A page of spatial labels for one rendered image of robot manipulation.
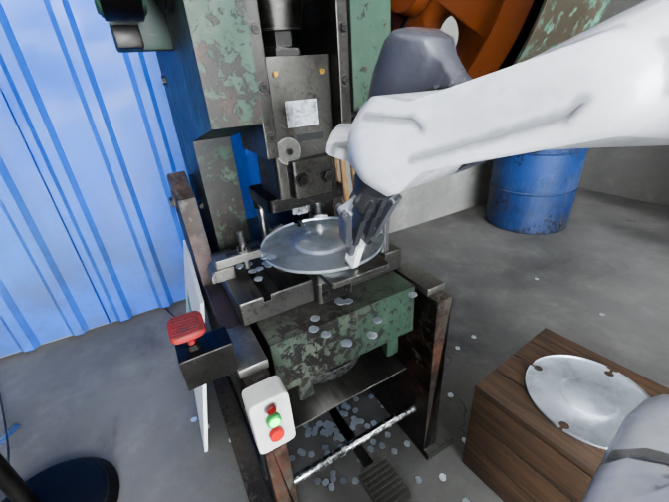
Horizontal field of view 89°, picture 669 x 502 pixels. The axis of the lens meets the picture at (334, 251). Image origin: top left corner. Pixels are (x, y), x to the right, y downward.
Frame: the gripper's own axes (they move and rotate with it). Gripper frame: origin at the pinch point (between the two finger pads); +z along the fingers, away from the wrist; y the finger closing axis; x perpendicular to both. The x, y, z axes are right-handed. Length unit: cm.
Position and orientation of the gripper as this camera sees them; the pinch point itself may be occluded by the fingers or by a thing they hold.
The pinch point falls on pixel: (354, 251)
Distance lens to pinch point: 66.9
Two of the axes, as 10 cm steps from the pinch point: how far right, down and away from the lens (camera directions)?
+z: -1.6, 6.5, 7.4
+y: 8.5, -2.9, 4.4
